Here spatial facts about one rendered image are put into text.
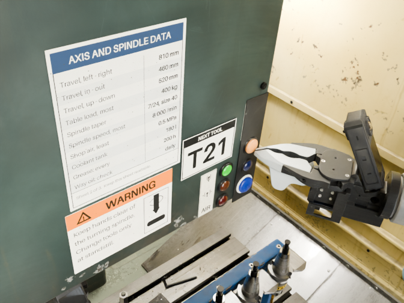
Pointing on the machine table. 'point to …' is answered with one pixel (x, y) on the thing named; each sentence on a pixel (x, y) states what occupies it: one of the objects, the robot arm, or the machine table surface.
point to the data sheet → (118, 107)
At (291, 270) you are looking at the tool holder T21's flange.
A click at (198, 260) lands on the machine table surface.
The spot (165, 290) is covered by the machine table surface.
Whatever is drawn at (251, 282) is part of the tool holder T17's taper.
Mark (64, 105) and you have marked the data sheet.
